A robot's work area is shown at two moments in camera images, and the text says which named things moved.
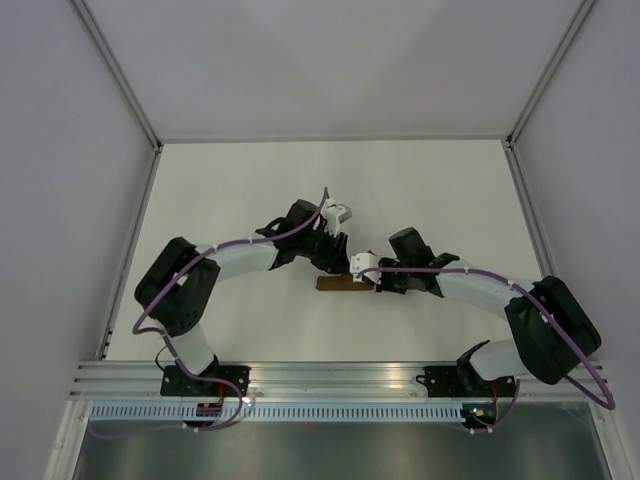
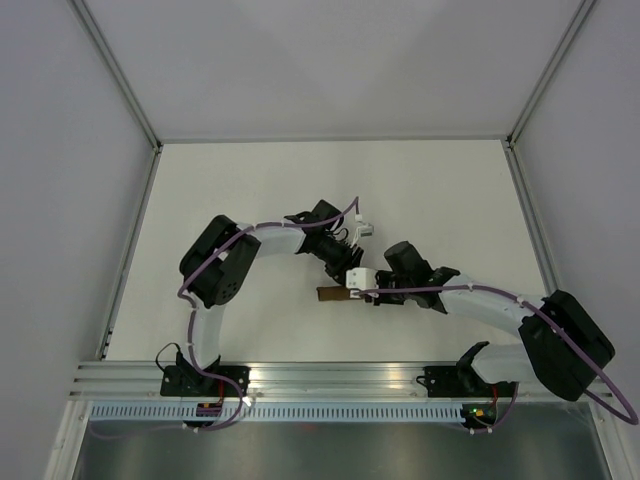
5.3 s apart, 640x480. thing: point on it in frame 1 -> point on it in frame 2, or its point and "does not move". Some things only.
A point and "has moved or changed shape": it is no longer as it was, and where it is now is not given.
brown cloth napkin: x=342 y=283 has moved or changed shape
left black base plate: x=175 y=383 does not move
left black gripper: x=335 y=260 does not move
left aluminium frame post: x=124 y=84 does not move
